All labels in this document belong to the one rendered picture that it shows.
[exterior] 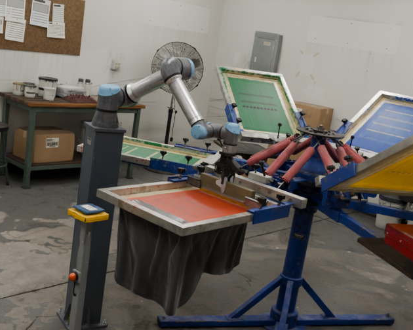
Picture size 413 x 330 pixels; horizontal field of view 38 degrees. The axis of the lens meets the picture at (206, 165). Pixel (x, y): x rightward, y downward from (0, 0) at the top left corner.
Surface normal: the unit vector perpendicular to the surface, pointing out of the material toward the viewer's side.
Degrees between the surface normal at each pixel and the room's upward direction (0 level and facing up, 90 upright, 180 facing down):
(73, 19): 90
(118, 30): 90
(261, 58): 90
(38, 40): 90
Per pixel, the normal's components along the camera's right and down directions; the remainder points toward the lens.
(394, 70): -0.67, 0.06
